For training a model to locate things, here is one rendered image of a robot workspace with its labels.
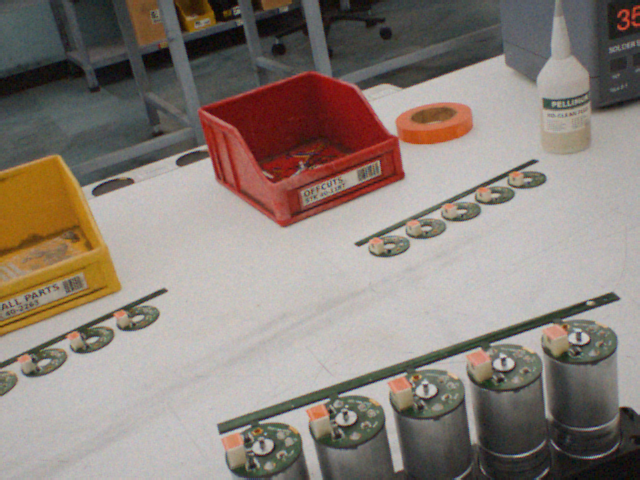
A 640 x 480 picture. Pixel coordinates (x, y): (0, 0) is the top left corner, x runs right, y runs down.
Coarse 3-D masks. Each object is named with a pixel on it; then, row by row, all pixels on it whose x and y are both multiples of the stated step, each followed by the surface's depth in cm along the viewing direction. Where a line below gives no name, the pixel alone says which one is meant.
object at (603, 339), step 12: (576, 324) 30; (588, 324) 29; (600, 324) 29; (600, 336) 29; (612, 336) 29; (576, 348) 28; (588, 348) 28; (600, 348) 28; (612, 348) 28; (564, 360) 28; (576, 360) 28; (588, 360) 28; (600, 360) 28
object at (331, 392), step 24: (552, 312) 30; (576, 312) 30; (480, 336) 30; (504, 336) 30; (408, 360) 30; (432, 360) 29; (336, 384) 29; (360, 384) 29; (264, 408) 29; (288, 408) 28
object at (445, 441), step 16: (464, 400) 28; (400, 416) 27; (448, 416) 27; (464, 416) 28; (400, 432) 28; (416, 432) 27; (432, 432) 27; (448, 432) 27; (464, 432) 28; (400, 448) 28; (416, 448) 28; (432, 448) 27; (448, 448) 27; (464, 448) 28; (416, 464) 28; (432, 464) 28; (448, 464) 28; (464, 464) 28
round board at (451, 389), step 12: (420, 372) 29; (432, 372) 29; (444, 372) 29; (420, 384) 28; (432, 384) 28; (444, 384) 28; (456, 384) 28; (444, 396) 27; (456, 396) 27; (396, 408) 27; (408, 408) 27; (420, 408) 27; (444, 408) 27
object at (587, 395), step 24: (552, 360) 28; (552, 384) 29; (576, 384) 28; (600, 384) 28; (552, 408) 30; (576, 408) 29; (600, 408) 29; (552, 432) 30; (576, 432) 29; (600, 432) 29; (576, 456) 30; (600, 456) 30
